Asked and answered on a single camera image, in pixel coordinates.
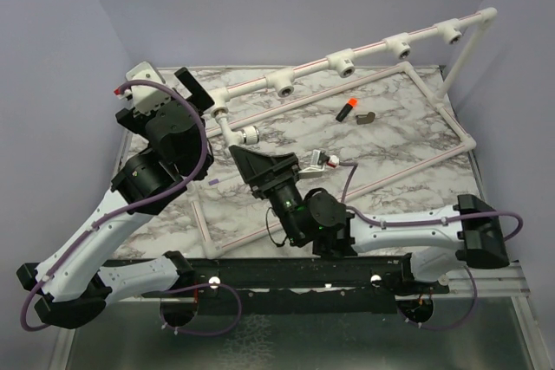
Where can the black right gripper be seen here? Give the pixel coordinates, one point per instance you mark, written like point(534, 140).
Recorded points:
point(264, 173)

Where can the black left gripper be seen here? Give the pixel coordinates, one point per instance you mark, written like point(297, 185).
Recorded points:
point(137, 122)

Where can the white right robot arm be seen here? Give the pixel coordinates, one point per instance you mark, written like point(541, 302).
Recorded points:
point(463, 235)

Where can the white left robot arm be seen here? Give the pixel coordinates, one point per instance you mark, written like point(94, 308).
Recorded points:
point(73, 286)

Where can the orange cap black highlighter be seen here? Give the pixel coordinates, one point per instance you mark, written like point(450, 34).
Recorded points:
point(346, 109)

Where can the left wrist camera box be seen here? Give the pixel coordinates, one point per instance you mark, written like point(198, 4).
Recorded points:
point(146, 100)

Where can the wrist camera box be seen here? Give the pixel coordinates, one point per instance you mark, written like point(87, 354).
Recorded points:
point(319, 161)
point(146, 100)

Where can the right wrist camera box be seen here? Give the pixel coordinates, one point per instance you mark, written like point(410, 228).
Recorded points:
point(319, 161)

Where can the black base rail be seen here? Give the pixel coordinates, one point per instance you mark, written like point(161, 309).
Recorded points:
point(294, 286)

